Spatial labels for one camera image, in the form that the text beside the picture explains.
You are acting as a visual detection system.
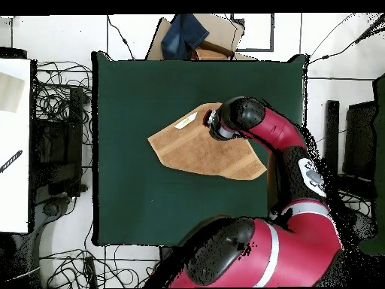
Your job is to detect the tan terry towel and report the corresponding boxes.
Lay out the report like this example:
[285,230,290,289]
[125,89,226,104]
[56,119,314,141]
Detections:
[147,102,268,181]

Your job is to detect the tan towel in box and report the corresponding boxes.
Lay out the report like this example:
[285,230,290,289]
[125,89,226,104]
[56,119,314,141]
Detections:
[195,47,230,61]

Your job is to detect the blue jeans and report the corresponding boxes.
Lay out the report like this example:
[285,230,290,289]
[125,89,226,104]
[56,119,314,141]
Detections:
[160,13,211,61]

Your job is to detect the cardboard box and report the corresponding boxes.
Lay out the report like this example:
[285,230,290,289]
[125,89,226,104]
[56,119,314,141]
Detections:
[145,13,258,61]

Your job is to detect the dark green table cloth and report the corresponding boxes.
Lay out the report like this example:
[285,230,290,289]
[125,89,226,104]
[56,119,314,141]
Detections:
[91,50,309,249]

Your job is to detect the black equipment rack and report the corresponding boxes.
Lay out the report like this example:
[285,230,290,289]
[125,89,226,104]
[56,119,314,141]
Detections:
[31,87,86,197]

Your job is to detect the wide black stand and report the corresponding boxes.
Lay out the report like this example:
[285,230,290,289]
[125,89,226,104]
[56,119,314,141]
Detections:
[342,100,378,199]

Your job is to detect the black round caster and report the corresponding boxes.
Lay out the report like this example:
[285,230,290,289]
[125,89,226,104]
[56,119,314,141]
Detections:
[41,199,62,218]

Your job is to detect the beige block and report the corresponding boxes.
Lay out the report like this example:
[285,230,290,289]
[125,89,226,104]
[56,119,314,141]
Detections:
[0,71,26,114]

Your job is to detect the black ridged tool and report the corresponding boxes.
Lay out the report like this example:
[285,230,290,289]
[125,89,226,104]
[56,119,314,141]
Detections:
[0,149,23,174]

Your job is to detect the white desk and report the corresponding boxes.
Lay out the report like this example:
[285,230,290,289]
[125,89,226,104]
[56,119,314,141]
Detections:
[0,57,32,233]

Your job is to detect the black rectangular floor frame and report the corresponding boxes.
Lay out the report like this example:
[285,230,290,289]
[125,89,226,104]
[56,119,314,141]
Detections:
[230,13,275,53]

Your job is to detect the narrow black post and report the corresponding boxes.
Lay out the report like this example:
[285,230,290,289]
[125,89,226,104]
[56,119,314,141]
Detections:
[323,99,340,175]

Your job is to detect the black looped cables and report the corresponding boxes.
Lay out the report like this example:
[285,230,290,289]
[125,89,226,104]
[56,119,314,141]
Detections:
[35,60,92,121]

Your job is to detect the black cable tangle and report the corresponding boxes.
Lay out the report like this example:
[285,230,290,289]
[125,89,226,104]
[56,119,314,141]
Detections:
[336,186,374,221]

